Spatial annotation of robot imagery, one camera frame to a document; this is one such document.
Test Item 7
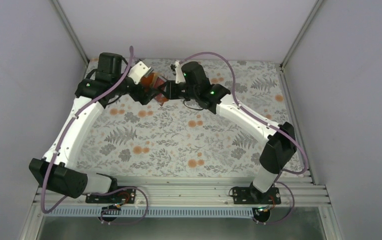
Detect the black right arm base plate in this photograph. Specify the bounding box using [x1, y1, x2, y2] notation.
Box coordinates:
[228, 186, 282, 205]

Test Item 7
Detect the floral patterned table mat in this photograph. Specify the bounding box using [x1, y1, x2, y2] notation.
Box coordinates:
[53, 57, 303, 178]

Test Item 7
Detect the aluminium rail frame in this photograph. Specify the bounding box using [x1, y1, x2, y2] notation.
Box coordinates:
[33, 177, 332, 208]

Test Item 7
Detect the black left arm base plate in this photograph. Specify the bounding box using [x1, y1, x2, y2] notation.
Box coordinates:
[85, 186, 137, 205]

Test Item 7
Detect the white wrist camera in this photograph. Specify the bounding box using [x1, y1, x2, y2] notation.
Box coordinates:
[128, 60, 153, 85]
[170, 60, 186, 84]

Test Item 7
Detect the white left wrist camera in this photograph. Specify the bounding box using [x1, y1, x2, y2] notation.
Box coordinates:
[128, 60, 153, 85]

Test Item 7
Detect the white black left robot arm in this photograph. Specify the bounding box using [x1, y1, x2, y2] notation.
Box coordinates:
[29, 52, 153, 198]

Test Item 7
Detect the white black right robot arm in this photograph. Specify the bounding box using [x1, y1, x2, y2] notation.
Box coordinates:
[164, 61, 297, 193]

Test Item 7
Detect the brown leather card holder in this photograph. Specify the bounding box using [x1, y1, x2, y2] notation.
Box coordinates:
[140, 72, 168, 106]

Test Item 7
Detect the grey slotted cable duct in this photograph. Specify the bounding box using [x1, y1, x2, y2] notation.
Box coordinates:
[48, 206, 254, 219]

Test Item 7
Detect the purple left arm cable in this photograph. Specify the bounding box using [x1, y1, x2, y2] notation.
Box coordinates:
[40, 45, 136, 215]

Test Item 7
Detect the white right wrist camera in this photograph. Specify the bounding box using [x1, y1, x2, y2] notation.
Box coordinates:
[170, 60, 186, 84]

